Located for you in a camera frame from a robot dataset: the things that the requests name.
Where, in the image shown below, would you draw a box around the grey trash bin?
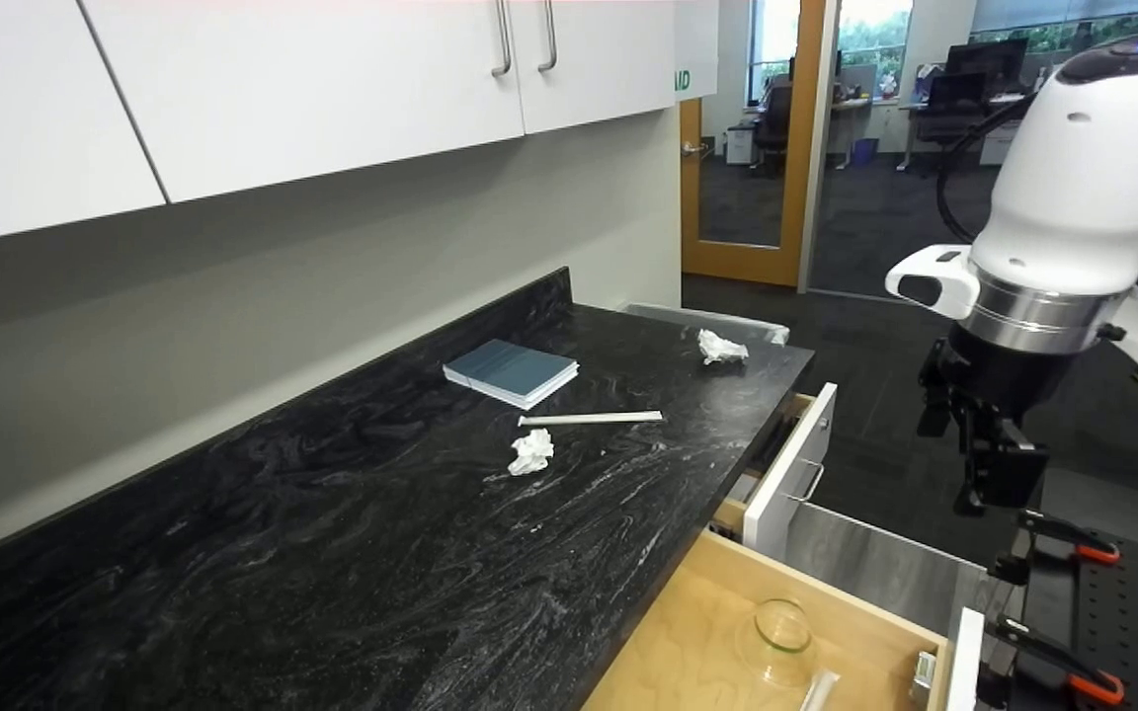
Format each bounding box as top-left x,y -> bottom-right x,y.
624,302 -> 794,352

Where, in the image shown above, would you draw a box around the wooden drawer with white front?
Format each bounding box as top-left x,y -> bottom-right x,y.
580,527 -> 990,711

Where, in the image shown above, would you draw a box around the white utensil on counter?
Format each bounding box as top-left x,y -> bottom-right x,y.
437,335 -> 583,416

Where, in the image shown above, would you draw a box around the black computer monitor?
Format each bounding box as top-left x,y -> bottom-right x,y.
938,37 -> 1029,119

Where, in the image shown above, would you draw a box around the large crumpled white paper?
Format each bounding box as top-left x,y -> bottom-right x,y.
696,324 -> 754,371

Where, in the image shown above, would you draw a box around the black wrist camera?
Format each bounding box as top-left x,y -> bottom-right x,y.
911,340 -> 970,443

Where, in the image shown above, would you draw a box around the white drawer with lock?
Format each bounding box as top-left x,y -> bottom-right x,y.
711,378 -> 995,639

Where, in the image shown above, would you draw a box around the metal cabinet handle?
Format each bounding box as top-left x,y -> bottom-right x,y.
533,0 -> 564,81
484,0 -> 520,82

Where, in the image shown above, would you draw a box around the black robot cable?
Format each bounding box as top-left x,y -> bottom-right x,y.
929,95 -> 1036,244

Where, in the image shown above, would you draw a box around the clear plastic cup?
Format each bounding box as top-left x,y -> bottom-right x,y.
751,591 -> 816,664

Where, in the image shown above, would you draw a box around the white thin stick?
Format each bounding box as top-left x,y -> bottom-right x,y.
512,408 -> 668,431

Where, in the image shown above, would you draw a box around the white upper cabinets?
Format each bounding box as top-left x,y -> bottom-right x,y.
0,0 -> 722,254

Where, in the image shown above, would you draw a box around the clear plastic tube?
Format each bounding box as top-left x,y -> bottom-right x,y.
796,664 -> 845,711

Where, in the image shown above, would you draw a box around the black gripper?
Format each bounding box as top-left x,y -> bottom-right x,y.
938,328 -> 1056,523

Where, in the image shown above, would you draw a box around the black perforated board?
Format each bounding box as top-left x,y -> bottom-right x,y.
1014,527 -> 1138,711

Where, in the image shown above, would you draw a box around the black clamp with orange handle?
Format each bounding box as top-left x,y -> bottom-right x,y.
987,614 -> 1131,711
1014,508 -> 1127,574

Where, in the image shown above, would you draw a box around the wooden door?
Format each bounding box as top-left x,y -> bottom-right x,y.
676,0 -> 845,295

